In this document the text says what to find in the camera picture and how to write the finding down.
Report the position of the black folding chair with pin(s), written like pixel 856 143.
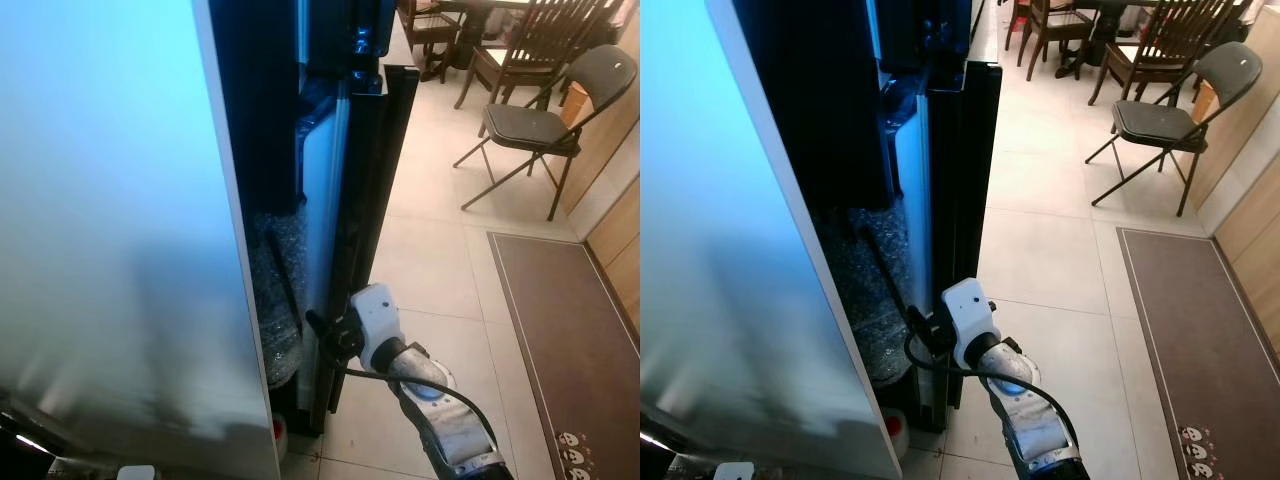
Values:
pixel 1155 120
pixel 530 125

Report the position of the black fridge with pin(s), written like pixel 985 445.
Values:
pixel 250 100
pixel 830 100

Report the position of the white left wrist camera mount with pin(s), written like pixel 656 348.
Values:
pixel 735 472
pixel 136 473

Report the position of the dark wooden dining table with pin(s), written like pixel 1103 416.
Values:
pixel 1105 30
pixel 485 30

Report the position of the grey speckled fridge bin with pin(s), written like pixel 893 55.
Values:
pixel 880 340
pixel 275 340

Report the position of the brown panda print mat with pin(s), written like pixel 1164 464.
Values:
pixel 1200 340
pixel 560 330

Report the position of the dark wooden slatted chair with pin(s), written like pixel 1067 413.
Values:
pixel 540 30
pixel 1170 30
pixel 1055 25
pixel 430 25

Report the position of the wooden cabinet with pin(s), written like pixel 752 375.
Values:
pixel 615 230
pixel 1255 230

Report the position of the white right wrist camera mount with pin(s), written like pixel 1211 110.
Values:
pixel 965 310
pixel 375 315

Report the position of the white bottle red cap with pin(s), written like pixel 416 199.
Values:
pixel 280 445
pixel 897 442

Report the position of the narrow black fridge door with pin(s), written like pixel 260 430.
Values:
pixel 965 200
pixel 375 200

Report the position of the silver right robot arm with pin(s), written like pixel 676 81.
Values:
pixel 1030 410
pixel 450 420

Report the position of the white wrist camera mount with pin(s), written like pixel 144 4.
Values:
pixel 735 472
pixel 375 315
pixel 136 473
pixel 965 310

